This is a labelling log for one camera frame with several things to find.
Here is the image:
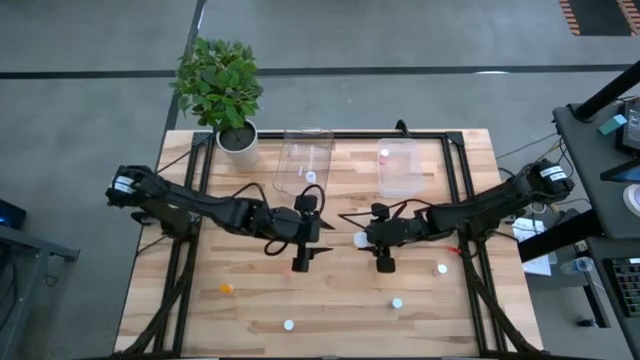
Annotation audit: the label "white papers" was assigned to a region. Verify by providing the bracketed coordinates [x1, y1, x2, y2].
[510, 217, 557, 277]

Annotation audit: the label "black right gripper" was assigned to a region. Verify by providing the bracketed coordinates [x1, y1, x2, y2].
[355, 203, 426, 273]

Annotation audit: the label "tablet with blue screen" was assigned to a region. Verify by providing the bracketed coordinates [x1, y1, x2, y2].
[599, 159, 640, 184]

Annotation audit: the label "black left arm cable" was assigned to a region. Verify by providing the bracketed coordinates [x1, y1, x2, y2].
[230, 182, 327, 257]

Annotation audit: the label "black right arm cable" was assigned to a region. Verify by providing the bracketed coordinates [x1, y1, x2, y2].
[337, 198, 436, 231]

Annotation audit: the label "clear plastic bin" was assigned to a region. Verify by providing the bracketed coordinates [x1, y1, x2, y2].
[272, 127, 335, 197]

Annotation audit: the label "black pole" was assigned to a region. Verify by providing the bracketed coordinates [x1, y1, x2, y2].
[572, 59, 640, 124]

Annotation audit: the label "small teal box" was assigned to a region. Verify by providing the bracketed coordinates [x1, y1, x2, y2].
[598, 113, 628, 136]

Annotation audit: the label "black hazard-striped floor mat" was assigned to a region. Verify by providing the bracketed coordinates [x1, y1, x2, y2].
[558, 0, 640, 37]

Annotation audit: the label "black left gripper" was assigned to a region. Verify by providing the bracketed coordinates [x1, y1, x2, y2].
[273, 195, 335, 273]

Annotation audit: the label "white tape roll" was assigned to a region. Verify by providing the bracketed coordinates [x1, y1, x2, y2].
[622, 183, 640, 217]

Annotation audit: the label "grey desk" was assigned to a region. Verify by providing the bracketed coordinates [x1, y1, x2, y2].
[552, 97, 640, 346]
[0, 224, 81, 360]

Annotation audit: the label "black keyboard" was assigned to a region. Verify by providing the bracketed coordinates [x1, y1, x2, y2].
[604, 257, 640, 319]

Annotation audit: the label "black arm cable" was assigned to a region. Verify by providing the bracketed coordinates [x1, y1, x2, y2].
[230, 182, 327, 257]
[337, 198, 436, 231]

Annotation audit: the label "frosted plastic bin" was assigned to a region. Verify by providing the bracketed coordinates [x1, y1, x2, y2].
[376, 137, 424, 199]

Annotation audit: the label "black device blue light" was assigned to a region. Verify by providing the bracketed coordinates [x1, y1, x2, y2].
[0, 198, 27, 230]

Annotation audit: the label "black desk beam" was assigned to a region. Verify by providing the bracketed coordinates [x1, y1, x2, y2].
[517, 209, 604, 264]

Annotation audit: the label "clear water bottle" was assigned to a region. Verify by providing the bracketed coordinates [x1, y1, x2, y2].
[559, 256, 594, 275]

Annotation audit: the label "green plant in white pot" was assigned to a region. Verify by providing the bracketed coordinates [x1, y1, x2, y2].
[168, 37, 265, 170]

